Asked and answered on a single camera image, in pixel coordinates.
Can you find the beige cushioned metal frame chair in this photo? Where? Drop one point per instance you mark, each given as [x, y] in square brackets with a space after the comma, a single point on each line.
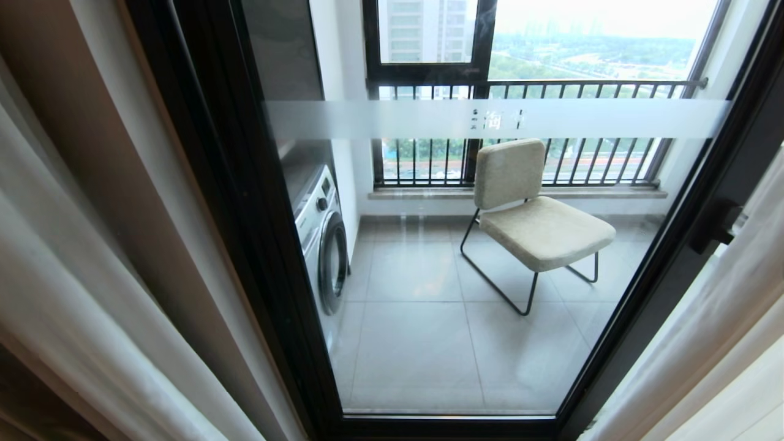
[539, 226]

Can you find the black framed balcony window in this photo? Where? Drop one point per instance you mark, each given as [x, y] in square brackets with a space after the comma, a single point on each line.
[429, 67]

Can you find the white front load washing machine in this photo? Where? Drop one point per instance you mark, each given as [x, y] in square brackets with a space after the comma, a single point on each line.
[321, 239]

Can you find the brown blackout curtain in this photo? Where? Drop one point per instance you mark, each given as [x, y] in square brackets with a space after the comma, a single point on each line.
[153, 184]

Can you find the black framed glass balcony door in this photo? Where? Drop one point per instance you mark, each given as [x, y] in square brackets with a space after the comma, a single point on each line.
[429, 318]

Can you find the white sheer curtain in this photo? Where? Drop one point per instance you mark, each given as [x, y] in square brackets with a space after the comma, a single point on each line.
[73, 288]
[710, 331]

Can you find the frosted glass strip sticker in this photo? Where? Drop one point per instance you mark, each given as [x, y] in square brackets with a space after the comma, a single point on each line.
[496, 118]

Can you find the black metal balcony railing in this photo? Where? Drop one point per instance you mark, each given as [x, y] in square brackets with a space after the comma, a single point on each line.
[569, 165]

